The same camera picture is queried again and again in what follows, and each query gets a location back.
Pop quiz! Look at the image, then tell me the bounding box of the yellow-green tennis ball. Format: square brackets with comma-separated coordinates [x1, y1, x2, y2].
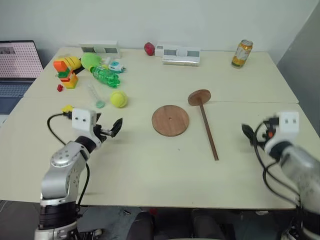
[109, 90, 129, 109]

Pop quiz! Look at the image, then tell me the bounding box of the red toy fruit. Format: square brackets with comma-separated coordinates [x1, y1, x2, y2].
[143, 41, 156, 57]

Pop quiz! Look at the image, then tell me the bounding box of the grey open laptop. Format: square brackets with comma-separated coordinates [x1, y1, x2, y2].
[0, 40, 45, 116]

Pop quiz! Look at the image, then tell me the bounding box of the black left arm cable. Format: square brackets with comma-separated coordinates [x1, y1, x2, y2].
[47, 112, 91, 209]

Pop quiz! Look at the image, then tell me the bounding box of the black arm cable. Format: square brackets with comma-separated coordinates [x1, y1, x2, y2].
[252, 121, 301, 209]
[47, 112, 91, 209]

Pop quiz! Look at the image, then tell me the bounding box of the round wooden disc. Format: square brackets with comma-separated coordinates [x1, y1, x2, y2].
[151, 104, 190, 137]

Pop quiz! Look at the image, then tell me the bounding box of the teal and white small gadget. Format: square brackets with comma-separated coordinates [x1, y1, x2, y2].
[107, 60, 125, 74]

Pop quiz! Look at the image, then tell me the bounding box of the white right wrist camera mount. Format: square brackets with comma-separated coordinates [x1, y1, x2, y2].
[263, 111, 300, 154]

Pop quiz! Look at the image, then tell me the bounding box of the colourful building block tower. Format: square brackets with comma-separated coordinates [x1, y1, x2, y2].
[52, 59, 79, 90]

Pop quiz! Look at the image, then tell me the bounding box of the wooden stick with disc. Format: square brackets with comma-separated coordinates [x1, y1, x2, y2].
[187, 88, 220, 162]

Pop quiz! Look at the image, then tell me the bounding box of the yellow toy banana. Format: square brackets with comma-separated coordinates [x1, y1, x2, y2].
[61, 55, 82, 70]

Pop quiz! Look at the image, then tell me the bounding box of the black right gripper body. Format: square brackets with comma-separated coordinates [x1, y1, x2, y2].
[259, 115, 280, 142]

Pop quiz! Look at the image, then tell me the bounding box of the white box with grey windows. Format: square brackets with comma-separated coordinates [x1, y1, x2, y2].
[78, 40, 121, 59]

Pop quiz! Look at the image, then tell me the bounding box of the dark rounded shape under table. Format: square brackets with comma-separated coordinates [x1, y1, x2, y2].
[126, 210, 156, 240]
[191, 209, 227, 240]

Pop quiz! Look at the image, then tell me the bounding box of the green plastic bottle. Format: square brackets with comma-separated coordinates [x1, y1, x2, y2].
[87, 64, 122, 90]

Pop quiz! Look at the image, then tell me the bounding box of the clear plastic tube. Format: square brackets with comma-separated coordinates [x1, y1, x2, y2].
[87, 83, 106, 109]

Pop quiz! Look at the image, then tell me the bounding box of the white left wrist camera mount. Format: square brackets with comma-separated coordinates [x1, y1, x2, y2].
[71, 107, 104, 148]

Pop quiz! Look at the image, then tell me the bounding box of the green ball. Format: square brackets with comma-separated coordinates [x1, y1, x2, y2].
[80, 52, 103, 71]

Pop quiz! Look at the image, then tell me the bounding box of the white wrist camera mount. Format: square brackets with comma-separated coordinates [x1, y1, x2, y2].
[263, 111, 300, 154]
[71, 107, 104, 148]

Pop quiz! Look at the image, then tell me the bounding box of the yellow drink can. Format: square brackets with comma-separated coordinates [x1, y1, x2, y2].
[230, 38, 254, 69]

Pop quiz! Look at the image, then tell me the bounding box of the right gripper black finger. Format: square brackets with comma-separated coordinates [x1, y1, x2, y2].
[241, 123, 257, 147]

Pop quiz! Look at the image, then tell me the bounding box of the white flat box with windows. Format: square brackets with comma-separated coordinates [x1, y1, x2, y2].
[161, 46, 202, 67]

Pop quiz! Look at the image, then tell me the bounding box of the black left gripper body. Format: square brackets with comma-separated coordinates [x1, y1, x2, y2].
[93, 123, 114, 141]

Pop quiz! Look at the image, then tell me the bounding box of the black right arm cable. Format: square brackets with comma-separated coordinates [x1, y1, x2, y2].
[252, 121, 301, 209]

